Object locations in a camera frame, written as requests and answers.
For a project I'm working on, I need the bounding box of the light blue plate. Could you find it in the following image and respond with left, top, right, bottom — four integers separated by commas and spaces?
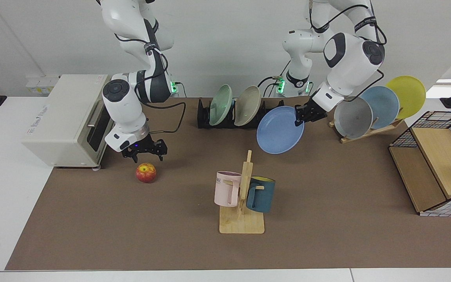
361, 86, 400, 130

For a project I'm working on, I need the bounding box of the beige plate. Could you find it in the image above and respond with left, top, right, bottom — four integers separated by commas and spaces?
234, 85, 262, 127

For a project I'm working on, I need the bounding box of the wire basket with wooden floor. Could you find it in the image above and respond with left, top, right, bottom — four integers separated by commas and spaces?
389, 111, 451, 217

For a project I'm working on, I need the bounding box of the black dish rack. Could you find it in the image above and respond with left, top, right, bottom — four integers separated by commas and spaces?
197, 98, 287, 130

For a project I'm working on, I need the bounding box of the wooden cup stand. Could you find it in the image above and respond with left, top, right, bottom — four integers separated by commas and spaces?
219, 150, 265, 234

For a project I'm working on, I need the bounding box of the dark blue cup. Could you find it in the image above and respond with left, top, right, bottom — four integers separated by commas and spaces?
246, 176, 276, 213

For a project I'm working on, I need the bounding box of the brown table cloth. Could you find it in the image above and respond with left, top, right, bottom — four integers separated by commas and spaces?
5, 97, 451, 271

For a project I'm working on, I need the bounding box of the grey plate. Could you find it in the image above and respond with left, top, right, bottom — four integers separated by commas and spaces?
334, 96, 373, 139

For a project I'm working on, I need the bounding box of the white wall socket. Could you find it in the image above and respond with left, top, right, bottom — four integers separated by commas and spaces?
25, 76, 60, 95

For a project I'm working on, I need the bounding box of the red yellow apple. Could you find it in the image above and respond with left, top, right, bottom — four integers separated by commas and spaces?
136, 163, 157, 184

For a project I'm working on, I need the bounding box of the green plate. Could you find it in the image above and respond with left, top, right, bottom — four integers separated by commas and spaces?
209, 84, 233, 127

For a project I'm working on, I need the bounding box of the yellow plate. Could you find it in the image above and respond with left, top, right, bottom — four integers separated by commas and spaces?
385, 76, 426, 119

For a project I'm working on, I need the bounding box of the pink cup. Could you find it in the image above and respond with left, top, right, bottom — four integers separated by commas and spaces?
214, 171, 242, 207

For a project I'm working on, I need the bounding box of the pale toaster oven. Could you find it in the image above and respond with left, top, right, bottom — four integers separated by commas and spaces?
21, 74, 115, 171

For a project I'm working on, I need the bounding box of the wooden plate rack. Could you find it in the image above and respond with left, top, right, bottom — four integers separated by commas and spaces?
328, 117, 404, 144

